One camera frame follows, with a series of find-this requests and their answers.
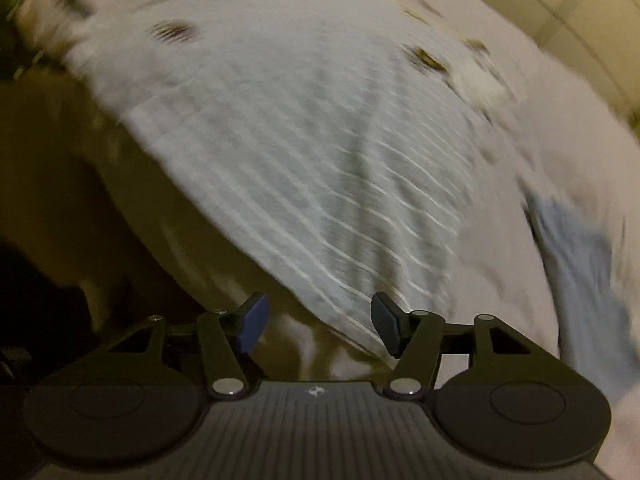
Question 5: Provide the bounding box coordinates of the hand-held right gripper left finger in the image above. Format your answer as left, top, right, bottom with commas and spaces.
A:
100, 291, 271, 401

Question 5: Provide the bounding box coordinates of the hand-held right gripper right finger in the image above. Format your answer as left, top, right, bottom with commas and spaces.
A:
371, 291, 543, 401

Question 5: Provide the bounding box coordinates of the pale striped shirt yellow collar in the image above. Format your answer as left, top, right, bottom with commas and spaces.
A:
62, 0, 521, 356

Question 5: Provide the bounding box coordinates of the plain blue garment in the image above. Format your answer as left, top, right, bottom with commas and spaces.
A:
525, 195, 640, 376

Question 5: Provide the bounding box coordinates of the bed with grey duvet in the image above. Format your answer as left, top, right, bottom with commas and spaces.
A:
65, 0, 640, 480

